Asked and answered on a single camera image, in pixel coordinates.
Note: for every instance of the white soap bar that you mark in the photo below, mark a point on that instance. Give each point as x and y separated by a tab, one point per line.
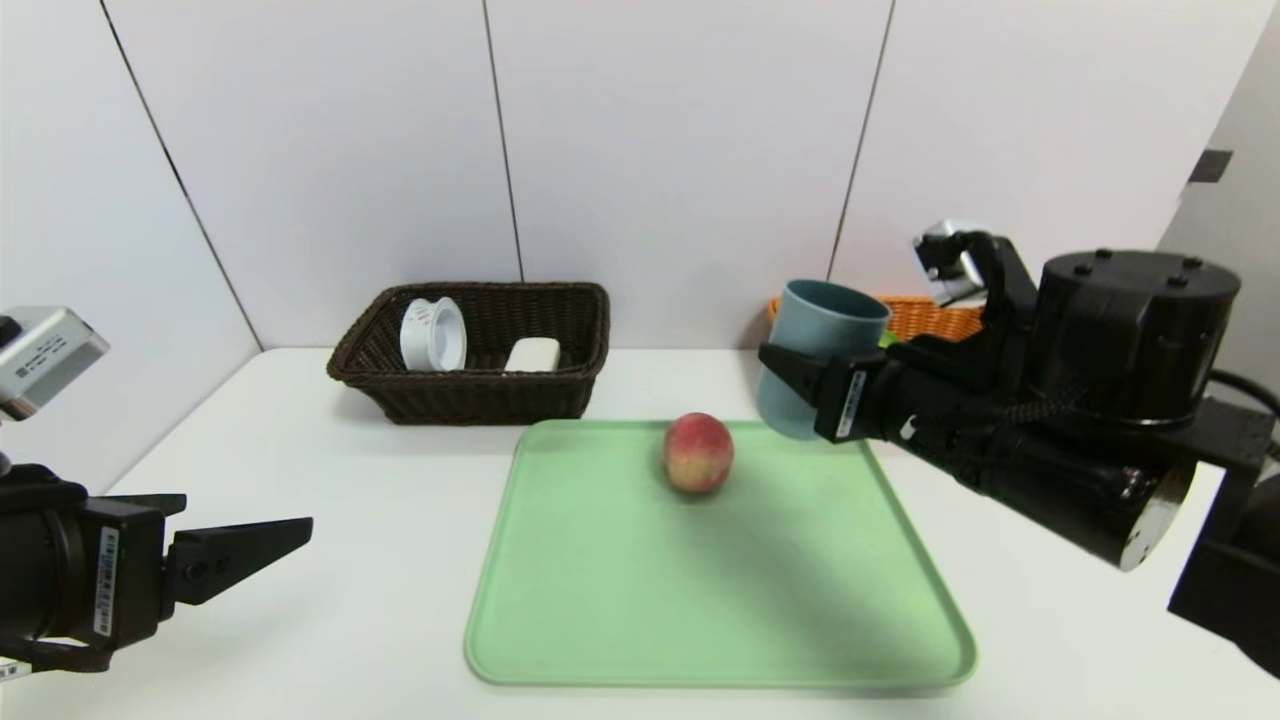
532	355

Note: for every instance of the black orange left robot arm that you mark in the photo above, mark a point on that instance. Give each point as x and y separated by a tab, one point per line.
35	560

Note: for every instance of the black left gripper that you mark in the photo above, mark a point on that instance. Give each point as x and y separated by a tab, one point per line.
118	578

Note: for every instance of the dark brown wicker basket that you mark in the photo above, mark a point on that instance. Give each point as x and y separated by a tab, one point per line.
480	400

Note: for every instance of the red yellow peach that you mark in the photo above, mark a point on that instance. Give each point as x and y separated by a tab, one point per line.
698	455

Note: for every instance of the orange wicker basket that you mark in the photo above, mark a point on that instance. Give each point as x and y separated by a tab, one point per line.
940	320

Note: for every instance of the blue grey plastic cup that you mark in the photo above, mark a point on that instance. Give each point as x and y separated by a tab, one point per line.
830	320

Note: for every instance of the light green plastic tray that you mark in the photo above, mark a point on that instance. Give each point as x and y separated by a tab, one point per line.
660	600

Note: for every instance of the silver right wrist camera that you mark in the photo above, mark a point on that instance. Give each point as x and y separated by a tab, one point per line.
940	255

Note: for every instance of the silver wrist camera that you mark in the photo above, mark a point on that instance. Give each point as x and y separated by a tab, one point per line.
50	355
940	255

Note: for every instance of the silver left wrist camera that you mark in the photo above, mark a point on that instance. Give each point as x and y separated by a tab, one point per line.
50	355

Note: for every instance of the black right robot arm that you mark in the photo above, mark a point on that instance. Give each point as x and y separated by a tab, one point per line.
1130	330

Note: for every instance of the clear tape roll spool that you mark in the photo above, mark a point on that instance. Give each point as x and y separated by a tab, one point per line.
432	335

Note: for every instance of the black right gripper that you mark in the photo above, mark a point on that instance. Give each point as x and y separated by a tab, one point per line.
846	404

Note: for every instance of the dark wall bracket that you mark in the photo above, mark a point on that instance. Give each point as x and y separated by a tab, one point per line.
1211	166

